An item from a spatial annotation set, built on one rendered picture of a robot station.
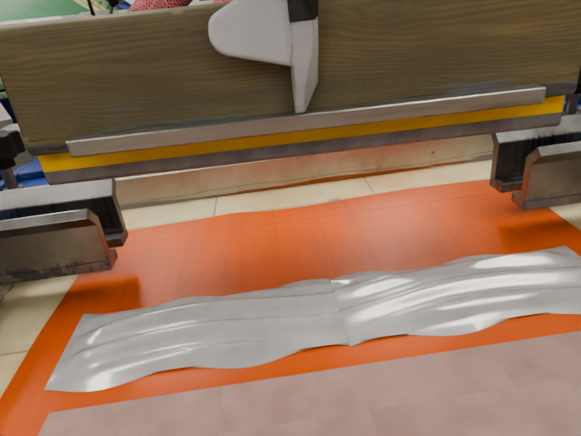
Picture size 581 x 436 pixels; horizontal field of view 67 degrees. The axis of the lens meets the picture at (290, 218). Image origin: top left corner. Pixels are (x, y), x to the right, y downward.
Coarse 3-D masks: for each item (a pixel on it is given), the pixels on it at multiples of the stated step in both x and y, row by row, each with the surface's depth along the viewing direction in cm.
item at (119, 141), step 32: (448, 96) 27; (480, 96) 27; (512, 96) 27; (544, 96) 27; (160, 128) 27; (192, 128) 26; (224, 128) 26; (256, 128) 27; (288, 128) 27; (320, 128) 27
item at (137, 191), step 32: (288, 160) 47; (320, 160) 48; (352, 160) 48; (384, 160) 48; (416, 160) 49; (448, 160) 49; (480, 160) 49; (128, 192) 47; (160, 192) 47; (192, 192) 48; (224, 192) 48; (0, 288) 34
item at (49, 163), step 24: (552, 96) 30; (408, 120) 30; (432, 120) 30; (456, 120) 30; (480, 120) 30; (192, 144) 29; (216, 144) 29; (240, 144) 29; (264, 144) 29; (48, 168) 29; (72, 168) 29
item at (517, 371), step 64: (448, 192) 43; (512, 192) 42; (384, 256) 34; (448, 256) 33; (512, 320) 26; (576, 320) 26; (384, 384) 23; (448, 384) 23; (512, 384) 22; (576, 384) 22
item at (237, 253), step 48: (144, 240) 41; (192, 240) 40; (240, 240) 39; (288, 240) 38; (96, 288) 34; (144, 288) 34; (192, 288) 33; (240, 288) 32; (48, 336) 30; (144, 384) 25; (192, 384) 24; (240, 384) 24; (288, 384) 24; (336, 384) 23; (0, 432) 23; (48, 432) 23; (96, 432) 22; (144, 432) 22; (192, 432) 22; (240, 432) 21; (288, 432) 21; (336, 432) 21
